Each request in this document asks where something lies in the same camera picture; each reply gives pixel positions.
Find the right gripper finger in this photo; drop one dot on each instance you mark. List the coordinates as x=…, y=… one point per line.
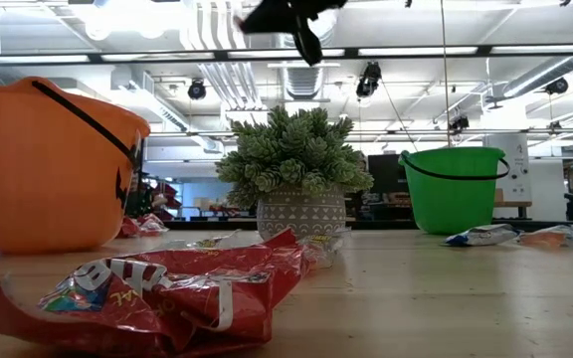
x=310, y=45

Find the red candy in clear wrapper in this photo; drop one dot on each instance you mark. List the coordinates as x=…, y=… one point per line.
x=324, y=246

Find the orange candy in clear wrapper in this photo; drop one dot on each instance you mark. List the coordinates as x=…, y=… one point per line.
x=542, y=237

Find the artificial succulent in patterned pot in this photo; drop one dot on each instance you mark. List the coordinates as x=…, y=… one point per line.
x=291, y=149

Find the black monitor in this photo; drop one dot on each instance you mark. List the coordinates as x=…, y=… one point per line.
x=386, y=174

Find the green plastic bucket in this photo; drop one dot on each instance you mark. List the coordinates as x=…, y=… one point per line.
x=450, y=204

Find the white pillar with poster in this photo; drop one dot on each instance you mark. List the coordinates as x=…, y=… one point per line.
x=515, y=149

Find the wooden table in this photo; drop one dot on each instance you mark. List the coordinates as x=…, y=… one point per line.
x=513, y=203

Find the orange pumpkin face bucket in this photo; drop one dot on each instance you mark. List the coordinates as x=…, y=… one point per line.
x=43, y=174

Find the white ceiling air duct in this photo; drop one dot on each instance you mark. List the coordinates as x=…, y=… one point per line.
x=540, y=77

